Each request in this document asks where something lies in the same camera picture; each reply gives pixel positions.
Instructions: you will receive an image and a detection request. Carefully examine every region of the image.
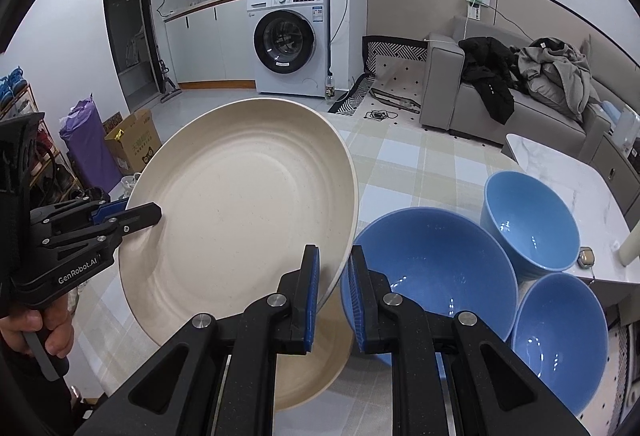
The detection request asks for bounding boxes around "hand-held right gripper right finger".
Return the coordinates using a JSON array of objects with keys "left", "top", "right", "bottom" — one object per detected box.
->
[{"left": 348, "top": 244, "right": 591, "bottom": 436}]

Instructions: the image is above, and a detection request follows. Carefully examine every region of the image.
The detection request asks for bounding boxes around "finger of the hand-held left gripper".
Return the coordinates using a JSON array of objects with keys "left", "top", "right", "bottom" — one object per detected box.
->
[
  {"left": 30, "top": 198, "right": 126, "bottom": 237},
  {"left": 42, "top": 202, "right": 162, "bottom": 252}
]

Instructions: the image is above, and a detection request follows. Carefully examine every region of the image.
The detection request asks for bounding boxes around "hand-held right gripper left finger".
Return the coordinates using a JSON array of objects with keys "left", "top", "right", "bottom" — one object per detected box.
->
[{"left": 75, "top": 244, "right": 321, "bottom": 436}]

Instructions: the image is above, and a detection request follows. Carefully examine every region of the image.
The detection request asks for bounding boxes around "beige plate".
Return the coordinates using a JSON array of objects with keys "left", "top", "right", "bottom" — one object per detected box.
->
[
  {"left": 118, "top": 98, "right": 360, "bottom": 348},
  {"left": 273, "top": 316, "right": 355, "bottom": 413}
]

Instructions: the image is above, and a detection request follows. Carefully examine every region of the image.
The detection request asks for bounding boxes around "blue bowl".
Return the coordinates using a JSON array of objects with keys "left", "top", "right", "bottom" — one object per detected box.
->
[
  {"left": 511, "top": 272, "right": 609, "bottom": 417},
  {"left": 340, "top": 207, "right": 519, "bottom": 369},
  {"left": 480, "top": 171, "right": 581, "bottom": 282}
]

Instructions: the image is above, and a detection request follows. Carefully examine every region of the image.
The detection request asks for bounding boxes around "person's left forearm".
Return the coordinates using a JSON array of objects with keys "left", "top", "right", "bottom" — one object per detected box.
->
[{"left": 0, "top": 351, "right": 86, "bottom": 436}]

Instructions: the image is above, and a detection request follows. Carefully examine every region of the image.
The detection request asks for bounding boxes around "person's left hand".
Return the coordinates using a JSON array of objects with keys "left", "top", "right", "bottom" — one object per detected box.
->
[{"left": 0, "top": 288, "right": 77, "bottom": 357}]

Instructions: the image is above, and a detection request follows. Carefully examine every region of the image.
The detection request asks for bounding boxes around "cardboard box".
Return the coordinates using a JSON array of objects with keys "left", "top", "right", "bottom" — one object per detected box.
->
[{"left": 102, "top": 108, "right": 163, "bottom": 177}]

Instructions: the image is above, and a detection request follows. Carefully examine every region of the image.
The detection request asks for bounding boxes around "purple bag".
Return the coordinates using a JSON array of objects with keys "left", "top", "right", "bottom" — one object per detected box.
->
[{"left": 59, "top": 99, "right": 123, "bottom": 194}]

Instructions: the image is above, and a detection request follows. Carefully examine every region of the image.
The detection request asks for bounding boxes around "stick vacuum cleaner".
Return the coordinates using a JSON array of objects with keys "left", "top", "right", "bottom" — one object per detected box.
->
[{"left": 147, "top": 0, "right": 181, "bottom": 104}]

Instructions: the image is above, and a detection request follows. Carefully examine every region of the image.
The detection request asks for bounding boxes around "shoe rack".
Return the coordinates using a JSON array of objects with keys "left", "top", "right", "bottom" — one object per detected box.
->
[{"left": 0, "top": 83, "right": 83, "bottom": 207}]

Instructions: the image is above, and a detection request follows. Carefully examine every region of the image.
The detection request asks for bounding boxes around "checked tablecloth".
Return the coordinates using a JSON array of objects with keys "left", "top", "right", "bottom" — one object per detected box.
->
[{"left": 72, "top": 112, "right": 521, "bottom": 417}]

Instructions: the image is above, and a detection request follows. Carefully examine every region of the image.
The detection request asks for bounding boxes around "white base cabinet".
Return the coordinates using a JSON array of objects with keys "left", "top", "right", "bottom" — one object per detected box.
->
[{"left": 164, "top": 0, "right": 256, "bottom": 89}]

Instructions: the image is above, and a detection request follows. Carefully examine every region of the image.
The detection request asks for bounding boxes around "dark glass door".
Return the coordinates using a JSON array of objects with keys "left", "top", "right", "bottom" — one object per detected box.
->
[{"left": 101, "top": 0, "right": 153, "bottom": 114}]

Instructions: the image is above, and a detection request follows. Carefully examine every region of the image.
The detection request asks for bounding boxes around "long dark tool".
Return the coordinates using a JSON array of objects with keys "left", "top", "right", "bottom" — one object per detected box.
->
[{"left": 370, "top": 88, "right": 421, "bottom": 112}]

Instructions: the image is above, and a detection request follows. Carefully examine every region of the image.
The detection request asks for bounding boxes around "white washing machine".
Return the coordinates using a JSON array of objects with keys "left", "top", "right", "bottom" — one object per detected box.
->
[{"left": 246, "top": 0, "right": 332, "bottom": 98}]

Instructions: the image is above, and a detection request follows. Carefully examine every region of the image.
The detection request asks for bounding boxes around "grey sofa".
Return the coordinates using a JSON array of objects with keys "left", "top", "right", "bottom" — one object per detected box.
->
[{"left": 419, "top": 15, "right": 613, "bottom": 152}]

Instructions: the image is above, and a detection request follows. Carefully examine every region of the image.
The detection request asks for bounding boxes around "marble coffee table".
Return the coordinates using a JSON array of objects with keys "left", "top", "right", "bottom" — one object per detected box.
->
[{"left": 501, "top": 133, "right": 632, "bottom": 297}]

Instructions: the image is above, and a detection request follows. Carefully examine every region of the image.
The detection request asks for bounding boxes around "black jacket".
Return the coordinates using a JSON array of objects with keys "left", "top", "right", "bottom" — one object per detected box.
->
[{"left": 458, "top": 36, "right": 526, "bottom": 126}]

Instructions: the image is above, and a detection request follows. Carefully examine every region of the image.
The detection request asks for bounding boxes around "cream tumbler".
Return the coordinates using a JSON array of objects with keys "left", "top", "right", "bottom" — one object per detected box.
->
[{"left": 617, "top": 231, "right": 640, "bottom": 267}]

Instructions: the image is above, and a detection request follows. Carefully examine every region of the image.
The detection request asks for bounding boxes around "grey side cabinet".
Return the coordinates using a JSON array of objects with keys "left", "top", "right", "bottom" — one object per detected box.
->
[{"left": 580, "top": 131, "right": 640, "bottom": 227}]

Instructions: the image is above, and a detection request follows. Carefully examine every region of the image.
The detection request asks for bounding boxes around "pile of grey clothes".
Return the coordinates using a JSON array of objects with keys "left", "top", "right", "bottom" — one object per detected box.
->
[{"left": 516, "top": 36, "right": 601, "bottom": 122}]

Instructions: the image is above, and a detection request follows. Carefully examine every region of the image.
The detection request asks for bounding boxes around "white kettle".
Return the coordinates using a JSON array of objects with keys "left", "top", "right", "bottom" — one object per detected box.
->
[{"left": 612, "top": 108, "right": 640, "bottom": 147}]

